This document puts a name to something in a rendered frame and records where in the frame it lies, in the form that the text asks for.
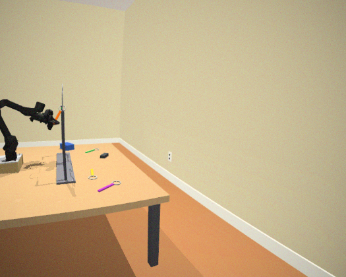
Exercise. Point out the blue block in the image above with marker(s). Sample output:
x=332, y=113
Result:
x=68, y=146

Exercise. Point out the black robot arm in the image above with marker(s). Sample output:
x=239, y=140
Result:
x=11, y=141

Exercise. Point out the grey wire course on two posts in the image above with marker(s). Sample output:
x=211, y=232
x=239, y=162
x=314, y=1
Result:
x=64, y=170

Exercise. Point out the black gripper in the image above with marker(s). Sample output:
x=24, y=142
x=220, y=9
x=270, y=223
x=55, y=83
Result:
x=47, y=119

